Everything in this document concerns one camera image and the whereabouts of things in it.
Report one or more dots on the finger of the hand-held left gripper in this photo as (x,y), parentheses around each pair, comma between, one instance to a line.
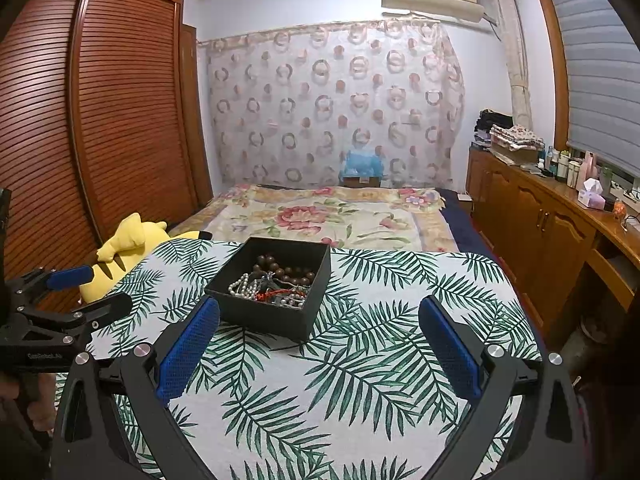
(70,277)
(107,307)

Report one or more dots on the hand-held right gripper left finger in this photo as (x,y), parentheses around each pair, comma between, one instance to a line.
(187,350)

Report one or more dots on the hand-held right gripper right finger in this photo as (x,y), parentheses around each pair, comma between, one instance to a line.
(450,350)

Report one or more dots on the black cardboard box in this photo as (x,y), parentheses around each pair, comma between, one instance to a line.
(265,320)

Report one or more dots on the person's left forearm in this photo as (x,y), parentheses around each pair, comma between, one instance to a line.
(15,450)

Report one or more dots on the person's left hand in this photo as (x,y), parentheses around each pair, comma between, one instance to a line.
(42,405)

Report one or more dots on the yellow plush toy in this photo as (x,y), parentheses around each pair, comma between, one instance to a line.
(127,235)

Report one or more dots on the green leaf print cloth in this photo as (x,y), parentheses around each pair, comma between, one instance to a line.
(350,385)

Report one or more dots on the dark blue bed sheet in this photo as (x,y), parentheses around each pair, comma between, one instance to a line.
(467,230)

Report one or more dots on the wooden sideboard cabinet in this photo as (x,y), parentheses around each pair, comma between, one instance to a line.
(540,230)

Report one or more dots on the brown slatted wooden wardrobe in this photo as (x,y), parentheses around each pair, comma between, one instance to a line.
(110,110)

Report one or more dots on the floral bed blanket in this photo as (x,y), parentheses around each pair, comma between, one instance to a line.
(300,215)

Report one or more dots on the small cardboard box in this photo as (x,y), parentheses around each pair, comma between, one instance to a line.
(361,181)

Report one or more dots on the blue plush toy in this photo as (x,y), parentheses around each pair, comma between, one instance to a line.
(361,162)

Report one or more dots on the pink tissue box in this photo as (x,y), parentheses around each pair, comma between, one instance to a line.
(591,195)

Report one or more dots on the row of toiletry bottles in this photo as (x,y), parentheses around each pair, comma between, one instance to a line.
(565,167)

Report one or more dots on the stack of dark folded clothes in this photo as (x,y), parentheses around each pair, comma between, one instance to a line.
(492,125)

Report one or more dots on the circle patterned sheer curtain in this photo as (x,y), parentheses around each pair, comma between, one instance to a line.
(330,105)

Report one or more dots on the beige tied curtain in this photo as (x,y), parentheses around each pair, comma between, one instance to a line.
(517,60)

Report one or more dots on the grey window blind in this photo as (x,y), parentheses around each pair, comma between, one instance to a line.
(600,70)

